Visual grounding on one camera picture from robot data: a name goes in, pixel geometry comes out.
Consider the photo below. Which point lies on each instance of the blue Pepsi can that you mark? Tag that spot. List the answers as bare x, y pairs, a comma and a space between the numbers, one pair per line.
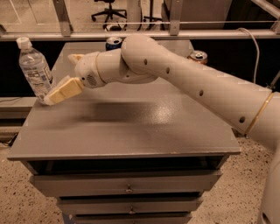
113, 43

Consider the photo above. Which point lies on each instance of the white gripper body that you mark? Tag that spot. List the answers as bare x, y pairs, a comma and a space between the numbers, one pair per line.
87, 70

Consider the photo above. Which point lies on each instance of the bottom grey drawer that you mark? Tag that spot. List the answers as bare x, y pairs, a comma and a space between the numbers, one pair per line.
143, 218

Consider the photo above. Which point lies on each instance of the metal window frame rail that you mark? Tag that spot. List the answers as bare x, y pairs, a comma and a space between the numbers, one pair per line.
161, 19

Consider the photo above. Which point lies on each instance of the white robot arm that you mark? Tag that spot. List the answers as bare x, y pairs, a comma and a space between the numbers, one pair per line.
249, 108

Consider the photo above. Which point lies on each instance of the top grey drawer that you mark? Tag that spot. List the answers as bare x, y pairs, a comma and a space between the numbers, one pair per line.
126, 183

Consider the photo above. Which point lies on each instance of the grey drawer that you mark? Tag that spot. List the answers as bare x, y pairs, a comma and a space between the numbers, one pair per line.
143, 218
126, 183
133, 205

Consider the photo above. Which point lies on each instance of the middle grey drawer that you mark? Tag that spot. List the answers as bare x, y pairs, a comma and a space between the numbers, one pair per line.
133, 205

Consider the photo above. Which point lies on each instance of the orange soda can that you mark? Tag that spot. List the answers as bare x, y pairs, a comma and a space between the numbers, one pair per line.
198, 56

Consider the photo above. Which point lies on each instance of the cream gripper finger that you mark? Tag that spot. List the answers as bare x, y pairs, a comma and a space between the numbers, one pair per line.
74, 58
66, 88

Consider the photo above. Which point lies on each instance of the black office chair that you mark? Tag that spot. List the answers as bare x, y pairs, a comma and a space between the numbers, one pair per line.
109, 12

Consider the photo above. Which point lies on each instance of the grey drawer cabinet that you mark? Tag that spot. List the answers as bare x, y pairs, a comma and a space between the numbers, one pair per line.
122, 128

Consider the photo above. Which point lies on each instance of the clear plastic water bottle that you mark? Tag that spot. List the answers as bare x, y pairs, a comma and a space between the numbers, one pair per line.
35, 68

